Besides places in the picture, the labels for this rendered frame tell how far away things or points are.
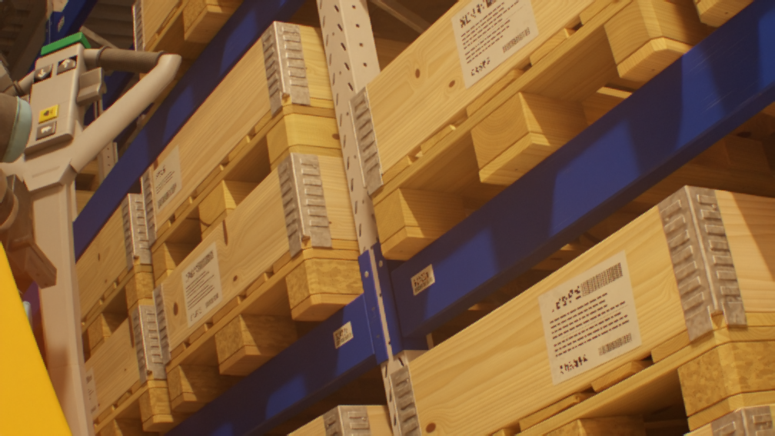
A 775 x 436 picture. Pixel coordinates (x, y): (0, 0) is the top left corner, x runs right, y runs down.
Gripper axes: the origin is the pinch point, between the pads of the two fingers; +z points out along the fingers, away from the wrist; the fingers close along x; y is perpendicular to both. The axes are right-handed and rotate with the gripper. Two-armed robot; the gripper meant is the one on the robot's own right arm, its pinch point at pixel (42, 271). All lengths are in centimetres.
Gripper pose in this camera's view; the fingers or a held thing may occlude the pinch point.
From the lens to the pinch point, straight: 170.8
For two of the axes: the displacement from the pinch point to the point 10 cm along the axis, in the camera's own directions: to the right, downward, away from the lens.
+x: -1.0, -7.8, 6.2
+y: 9.5, -2.5, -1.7
